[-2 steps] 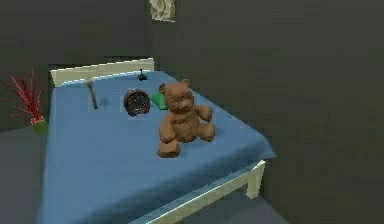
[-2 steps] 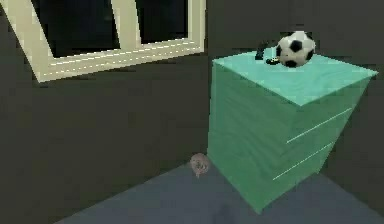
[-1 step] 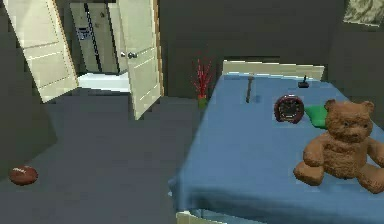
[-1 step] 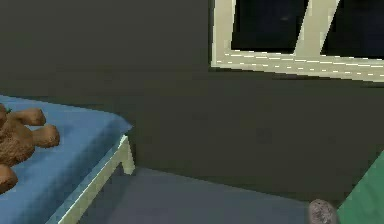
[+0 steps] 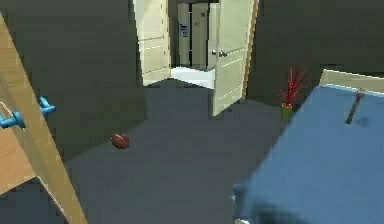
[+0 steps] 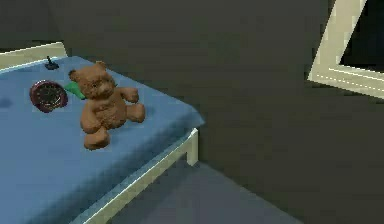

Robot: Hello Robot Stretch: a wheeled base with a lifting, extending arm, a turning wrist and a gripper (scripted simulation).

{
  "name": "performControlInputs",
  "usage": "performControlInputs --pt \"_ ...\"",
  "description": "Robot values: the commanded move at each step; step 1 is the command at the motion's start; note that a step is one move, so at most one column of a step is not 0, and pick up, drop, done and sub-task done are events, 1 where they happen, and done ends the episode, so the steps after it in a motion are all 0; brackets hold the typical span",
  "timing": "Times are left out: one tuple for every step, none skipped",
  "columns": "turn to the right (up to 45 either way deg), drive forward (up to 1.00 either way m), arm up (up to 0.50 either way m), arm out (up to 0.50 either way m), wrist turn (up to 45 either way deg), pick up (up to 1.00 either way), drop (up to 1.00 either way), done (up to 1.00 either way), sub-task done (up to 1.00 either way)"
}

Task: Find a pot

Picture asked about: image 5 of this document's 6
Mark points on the red plant in green pot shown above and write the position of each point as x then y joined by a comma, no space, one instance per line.
290,90

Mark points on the silver door knob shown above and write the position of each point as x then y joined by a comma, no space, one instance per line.
221,53

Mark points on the cream panelled room door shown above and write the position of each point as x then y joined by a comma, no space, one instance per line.
230,56

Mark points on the brown oval ball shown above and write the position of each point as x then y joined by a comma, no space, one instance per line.
120,141

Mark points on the cream panelled door leaf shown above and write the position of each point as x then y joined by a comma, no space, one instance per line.
153,43

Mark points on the blue bed with cream headboard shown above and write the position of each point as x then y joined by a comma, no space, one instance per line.
320,156

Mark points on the light wooden room door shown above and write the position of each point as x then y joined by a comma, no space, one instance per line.
23,146

